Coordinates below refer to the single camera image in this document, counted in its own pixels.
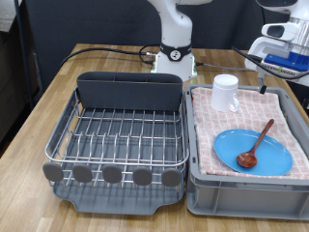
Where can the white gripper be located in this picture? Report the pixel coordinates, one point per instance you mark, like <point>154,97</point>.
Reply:
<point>257,48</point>

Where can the blue plate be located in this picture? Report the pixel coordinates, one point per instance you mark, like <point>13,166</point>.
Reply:
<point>273,158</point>

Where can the brown wooden spoon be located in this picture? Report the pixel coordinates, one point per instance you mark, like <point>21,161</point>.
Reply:
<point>247,159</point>

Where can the grey plastic crate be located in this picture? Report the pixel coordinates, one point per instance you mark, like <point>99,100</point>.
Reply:
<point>241,199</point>

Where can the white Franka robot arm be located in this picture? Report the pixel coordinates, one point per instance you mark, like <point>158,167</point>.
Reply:
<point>175,29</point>

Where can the pink checked towel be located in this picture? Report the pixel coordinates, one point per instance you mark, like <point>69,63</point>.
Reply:
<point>257,109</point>

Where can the wrist camera on blue mount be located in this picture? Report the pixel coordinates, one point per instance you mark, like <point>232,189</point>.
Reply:
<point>289,61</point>

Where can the dark grey backdrop curtain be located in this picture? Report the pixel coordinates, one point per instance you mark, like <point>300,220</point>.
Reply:
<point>48,32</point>

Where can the dark grey utensil caddy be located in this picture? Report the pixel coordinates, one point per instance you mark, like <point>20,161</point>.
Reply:
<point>128,95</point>

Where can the white plastic mug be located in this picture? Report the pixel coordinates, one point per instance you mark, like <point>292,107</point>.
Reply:
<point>223,93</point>

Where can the dark metal pole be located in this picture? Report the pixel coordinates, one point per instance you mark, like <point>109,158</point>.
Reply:
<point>23,48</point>

